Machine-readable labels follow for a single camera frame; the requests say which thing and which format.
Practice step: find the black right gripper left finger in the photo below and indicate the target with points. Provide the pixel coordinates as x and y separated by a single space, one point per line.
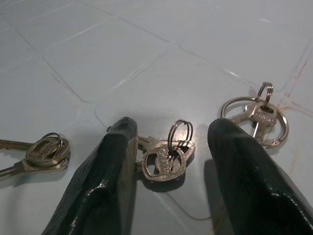
107 186

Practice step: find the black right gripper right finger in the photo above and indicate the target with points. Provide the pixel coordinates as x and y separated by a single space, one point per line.
247 186

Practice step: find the plain silver key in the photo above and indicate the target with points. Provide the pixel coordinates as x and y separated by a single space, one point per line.
264 115

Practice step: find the ornate silver key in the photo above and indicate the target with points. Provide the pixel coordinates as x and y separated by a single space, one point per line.
160 156

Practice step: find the brass key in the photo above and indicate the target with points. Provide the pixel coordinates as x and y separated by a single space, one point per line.
14 167
41 151

